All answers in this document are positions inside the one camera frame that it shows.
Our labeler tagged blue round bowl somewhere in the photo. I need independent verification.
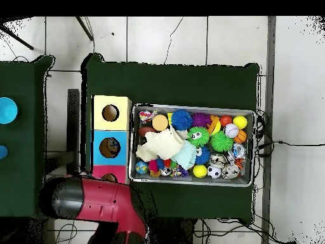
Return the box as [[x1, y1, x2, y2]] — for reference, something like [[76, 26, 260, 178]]
[[0, 97, 19, 125]]

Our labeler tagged clear mesh bin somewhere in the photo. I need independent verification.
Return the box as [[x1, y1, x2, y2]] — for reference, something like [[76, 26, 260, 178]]
[[129, 104, 256, 188]]

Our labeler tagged black stand leg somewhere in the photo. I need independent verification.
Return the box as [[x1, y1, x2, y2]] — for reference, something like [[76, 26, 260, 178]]
[[0, 22, 36, 51], [76, 16, 95, 41]]

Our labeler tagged black floor cable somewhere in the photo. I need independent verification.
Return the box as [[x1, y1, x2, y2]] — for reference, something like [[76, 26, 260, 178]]
[[255, 138, 325, 153]]

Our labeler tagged dark green side table cloth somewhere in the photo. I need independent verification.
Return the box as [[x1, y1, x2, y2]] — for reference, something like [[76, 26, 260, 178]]
[[0, 55, 56, 220]]

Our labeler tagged mint green knitted cloth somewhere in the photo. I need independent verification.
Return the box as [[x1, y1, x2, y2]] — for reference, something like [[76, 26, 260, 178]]
[[172, 140, 198, 170]]

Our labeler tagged blue spiky ball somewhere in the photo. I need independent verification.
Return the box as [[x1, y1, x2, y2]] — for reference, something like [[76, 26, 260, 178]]
[[170, 109, 194, 132]]

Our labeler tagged pale yellow knitted cloth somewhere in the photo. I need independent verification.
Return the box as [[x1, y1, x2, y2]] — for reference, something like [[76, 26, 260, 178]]
[[135, 126, 185, 163]]

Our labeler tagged wooden box with three holes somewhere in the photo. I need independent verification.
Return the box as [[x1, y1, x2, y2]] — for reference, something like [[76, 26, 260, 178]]
[[90, 95, 133, 185]]

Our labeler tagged orange round disc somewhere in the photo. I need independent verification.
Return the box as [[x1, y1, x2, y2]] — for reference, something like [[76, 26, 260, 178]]
[[152, 114, 169, 132]]

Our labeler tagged green spiky ball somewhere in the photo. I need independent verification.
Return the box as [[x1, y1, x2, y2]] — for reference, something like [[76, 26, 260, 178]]
[[210, 131, 234, 153]]

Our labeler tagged yellow ball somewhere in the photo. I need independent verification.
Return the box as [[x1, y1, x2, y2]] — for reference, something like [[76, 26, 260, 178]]
[[233, 115, 249, 130], [192, 165, 208, 179]]

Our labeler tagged dark grey stand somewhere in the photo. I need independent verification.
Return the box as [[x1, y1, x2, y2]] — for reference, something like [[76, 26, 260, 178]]
[[44, 88, 81, 179]]

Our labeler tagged purple spiky ball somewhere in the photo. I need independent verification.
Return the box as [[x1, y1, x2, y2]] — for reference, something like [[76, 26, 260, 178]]
[[192, 112, 212, 128]]

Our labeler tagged white baseball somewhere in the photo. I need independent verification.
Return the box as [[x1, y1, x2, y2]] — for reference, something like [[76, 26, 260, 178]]
[[225, 123, 240, 139]]

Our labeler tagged green fuzzy ball with eyes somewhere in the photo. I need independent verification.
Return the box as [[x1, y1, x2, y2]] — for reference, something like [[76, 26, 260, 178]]
[[187, 126, 210, 147]]

